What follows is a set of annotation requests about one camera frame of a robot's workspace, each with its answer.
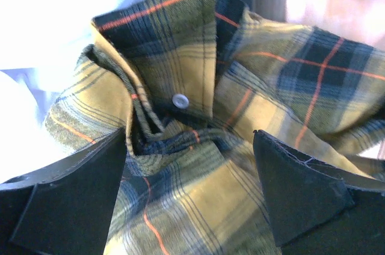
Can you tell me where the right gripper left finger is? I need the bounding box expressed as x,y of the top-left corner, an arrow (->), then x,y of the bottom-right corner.
1,129 -> 126,254

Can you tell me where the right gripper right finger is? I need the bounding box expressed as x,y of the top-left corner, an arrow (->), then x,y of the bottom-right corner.
253,131 -> 384,254

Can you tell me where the yellow plaid shirt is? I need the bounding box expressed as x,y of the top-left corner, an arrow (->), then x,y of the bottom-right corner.
45,0 -> 384,254

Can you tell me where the white shirt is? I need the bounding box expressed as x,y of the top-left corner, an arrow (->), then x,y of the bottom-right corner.
1,0 -> 142,181

